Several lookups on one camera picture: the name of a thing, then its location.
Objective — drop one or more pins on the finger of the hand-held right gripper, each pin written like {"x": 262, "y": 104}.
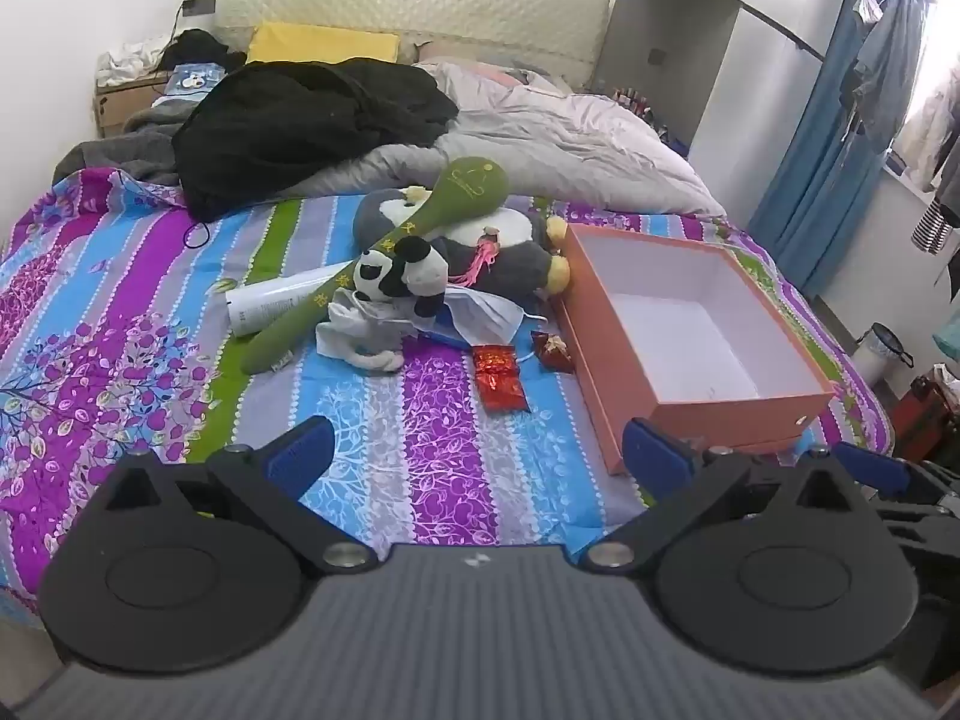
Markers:
{"x": 874, "y": 469}

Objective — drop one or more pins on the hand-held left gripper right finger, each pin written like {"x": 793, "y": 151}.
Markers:
{"x": 656, "y": 455}

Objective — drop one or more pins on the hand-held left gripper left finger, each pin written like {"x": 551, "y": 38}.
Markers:
{"x": 300, "y": 451}

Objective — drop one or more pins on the orange cardboard box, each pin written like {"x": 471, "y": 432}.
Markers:
{"x": 675, "y": 330}

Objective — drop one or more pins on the white plush toy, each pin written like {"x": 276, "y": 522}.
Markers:
{"x": 345, "y": 331}

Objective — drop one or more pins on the small red gold packet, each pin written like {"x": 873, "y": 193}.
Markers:
{"x": 553, "y": 351}

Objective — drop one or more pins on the red case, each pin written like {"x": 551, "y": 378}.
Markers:
{"x": 926, "y": 412}

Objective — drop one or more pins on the white trash can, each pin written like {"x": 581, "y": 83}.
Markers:
{"x": 877, "y": 356}

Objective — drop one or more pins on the white tube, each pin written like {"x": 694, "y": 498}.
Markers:
{"x": 270, "y": 304}

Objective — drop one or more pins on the red candy wrapper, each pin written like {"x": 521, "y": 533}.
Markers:
{"x": 501, "y": 382}

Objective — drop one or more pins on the small panda plush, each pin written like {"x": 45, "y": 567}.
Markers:
{"x": 409, "y": 270}

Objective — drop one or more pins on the striped hanging garment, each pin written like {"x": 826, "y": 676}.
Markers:
{"x": 934, "y": 229}

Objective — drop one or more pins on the grey penguin plush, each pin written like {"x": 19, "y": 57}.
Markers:
{"x": 510, "y": 255}

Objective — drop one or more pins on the blue curtain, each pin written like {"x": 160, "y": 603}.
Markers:
{"x": 810, "y": 165}

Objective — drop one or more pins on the green plush spoon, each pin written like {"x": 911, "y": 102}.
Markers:
{"x": 465, "y": 187}

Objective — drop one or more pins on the black jacket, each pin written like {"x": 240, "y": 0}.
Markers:
{"x": 300, "y": 127}

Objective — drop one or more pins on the grey duvet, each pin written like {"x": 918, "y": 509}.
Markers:
{"x": 570, "y": 142}

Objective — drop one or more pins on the row of small bottles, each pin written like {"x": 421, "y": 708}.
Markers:
{"x": 649, "y": 116}

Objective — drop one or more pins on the white hanging garment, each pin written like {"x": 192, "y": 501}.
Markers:
{"x": 930, "y": 127}

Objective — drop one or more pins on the dark grey blanket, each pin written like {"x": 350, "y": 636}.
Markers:
{"x": 142, "y": 142}

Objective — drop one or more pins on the blue panda print pack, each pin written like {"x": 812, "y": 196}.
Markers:
{"x": 191, "y": 79}

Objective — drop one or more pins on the brown cardboard carton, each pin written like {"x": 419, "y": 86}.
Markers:
{"x": 124, "y": 101}

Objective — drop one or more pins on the grey blue hanging shirt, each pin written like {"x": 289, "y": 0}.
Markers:
{"x": 889, "y": 67}

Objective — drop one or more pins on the yellow pillow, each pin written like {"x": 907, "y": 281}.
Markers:
{"x": 315, "y": 41}

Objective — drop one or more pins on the black cloth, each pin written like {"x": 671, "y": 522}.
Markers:
{"x": 199, "y": 45}

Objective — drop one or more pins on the white crumpled cloth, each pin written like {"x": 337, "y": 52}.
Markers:
{"x": 127, "y": 60}

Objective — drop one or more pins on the grey wardrobe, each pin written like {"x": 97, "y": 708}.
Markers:
{"x": 660, "y": 22}

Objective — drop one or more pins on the cream padded headboard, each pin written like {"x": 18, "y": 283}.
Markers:
{"x": 412, "y": 0}

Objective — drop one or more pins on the black rail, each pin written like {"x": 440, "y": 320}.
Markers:
{"x": 780, "y": 28}

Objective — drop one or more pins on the wall socket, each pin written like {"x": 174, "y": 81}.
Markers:
{"x": 199, "y": 6}

